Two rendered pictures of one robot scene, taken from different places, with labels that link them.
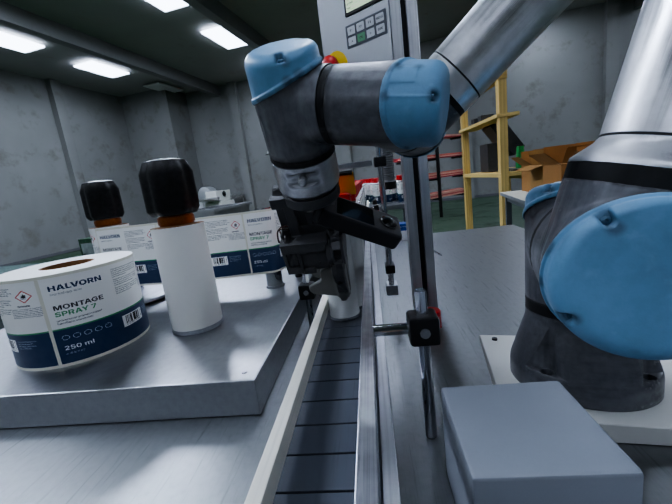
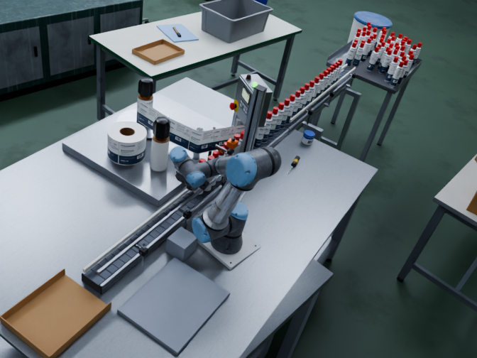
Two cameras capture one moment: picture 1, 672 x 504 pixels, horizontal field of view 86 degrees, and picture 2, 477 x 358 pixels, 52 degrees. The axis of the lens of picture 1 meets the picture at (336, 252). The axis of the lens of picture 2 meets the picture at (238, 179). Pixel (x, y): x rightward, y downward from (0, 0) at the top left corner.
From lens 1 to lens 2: 1.95 m
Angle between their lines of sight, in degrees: 31
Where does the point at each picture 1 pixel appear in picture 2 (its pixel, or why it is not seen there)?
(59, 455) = (115, 191)
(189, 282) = (157, 158)
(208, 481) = (140, 215)
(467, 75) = (220, 171)
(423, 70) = (193, 178)
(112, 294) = (136, 150)
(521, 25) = not seen: hidden behind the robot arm
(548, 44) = not seen: outside the picture
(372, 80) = (186, 173)
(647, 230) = (197, 224)
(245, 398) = (155, 202)
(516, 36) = not seen: hidden behind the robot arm
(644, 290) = (196, 231)
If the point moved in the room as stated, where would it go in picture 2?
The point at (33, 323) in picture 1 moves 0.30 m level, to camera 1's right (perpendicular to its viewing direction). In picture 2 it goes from (115, 150) to (165, 174)
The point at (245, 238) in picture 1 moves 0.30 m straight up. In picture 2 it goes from (189, 137) to (196, 87)
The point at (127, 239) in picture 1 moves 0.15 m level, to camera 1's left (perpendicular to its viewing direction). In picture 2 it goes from (149, 111) to (127, 101)
